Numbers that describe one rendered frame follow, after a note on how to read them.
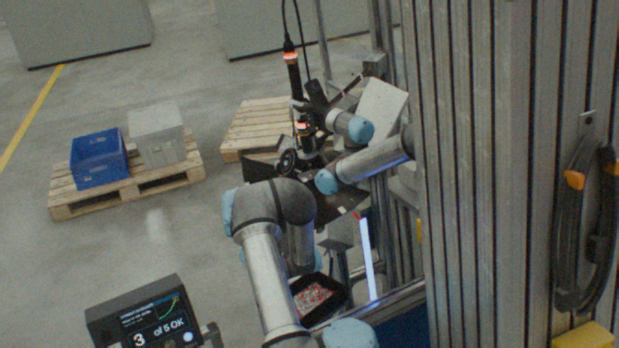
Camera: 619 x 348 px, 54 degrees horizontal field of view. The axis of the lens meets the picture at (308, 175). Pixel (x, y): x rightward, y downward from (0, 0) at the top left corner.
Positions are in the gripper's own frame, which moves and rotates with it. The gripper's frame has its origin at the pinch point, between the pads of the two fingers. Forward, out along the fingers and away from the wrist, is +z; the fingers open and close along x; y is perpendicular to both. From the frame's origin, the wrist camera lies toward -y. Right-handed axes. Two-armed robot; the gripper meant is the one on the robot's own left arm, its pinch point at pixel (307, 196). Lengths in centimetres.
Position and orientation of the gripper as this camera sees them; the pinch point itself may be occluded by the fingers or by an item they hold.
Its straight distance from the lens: 203.3
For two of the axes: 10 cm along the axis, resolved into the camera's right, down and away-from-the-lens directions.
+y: -8.6, 0.0, 5.1
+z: 4.4, -4.9, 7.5
